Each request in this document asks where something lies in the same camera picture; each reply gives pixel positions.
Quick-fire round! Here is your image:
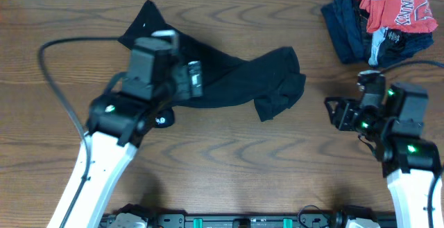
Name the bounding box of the black t-shirt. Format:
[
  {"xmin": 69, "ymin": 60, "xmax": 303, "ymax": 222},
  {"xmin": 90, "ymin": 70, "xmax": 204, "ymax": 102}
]
[{"xmin": 117, "ymin": 0, "xmax": 307, "ymax": 129}]

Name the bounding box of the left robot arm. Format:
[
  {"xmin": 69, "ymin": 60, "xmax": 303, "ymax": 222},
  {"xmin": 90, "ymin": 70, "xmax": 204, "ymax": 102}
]
[{"xmin": 38, "ymin": 30, "xmax": 203, "ymax": 227}]

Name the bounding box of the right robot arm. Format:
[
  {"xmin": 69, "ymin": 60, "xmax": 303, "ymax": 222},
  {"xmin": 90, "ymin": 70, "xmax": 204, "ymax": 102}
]
[{"xmin": 324, "ymin": 70, "xmax": 443, "ymax": 227}]

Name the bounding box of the black garment with white trim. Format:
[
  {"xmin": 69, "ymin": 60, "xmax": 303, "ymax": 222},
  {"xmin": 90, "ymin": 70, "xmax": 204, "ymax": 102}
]
[{"xmin": 358, "ymin": 10, "xmax": 434, "ymax": 68}]

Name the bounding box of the navy blue folded garment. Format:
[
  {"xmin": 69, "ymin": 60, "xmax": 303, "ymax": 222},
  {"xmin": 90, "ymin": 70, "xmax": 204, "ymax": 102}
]
[{"xmin": 321, "ymin": 0, "xmax": 369, "ymax": 64}]

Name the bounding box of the red printed t-shirt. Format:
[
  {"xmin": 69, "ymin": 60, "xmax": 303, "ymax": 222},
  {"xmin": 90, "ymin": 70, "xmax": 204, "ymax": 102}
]
[{"xmin": 358, "ymin": 0, "xmax": 438, "ymax": 33}]

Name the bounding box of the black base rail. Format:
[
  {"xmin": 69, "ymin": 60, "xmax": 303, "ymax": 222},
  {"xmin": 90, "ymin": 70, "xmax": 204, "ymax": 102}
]
[{"xmin": 98, "ymin": 204, "xmax": 397, "ymax": 228}]

